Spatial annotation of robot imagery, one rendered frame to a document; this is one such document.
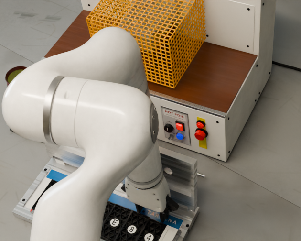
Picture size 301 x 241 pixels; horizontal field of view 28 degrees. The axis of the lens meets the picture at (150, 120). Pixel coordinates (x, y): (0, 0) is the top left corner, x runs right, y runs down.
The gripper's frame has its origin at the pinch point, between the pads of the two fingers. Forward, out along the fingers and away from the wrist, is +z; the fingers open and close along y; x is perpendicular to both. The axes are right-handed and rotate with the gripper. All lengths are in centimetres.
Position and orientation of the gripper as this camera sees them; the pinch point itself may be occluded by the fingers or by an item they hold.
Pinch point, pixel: (152, 209)
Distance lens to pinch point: 150.7
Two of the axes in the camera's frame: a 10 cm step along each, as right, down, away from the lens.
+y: 8.8, 2.9, -3.7
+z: 1.1, 6.3, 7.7
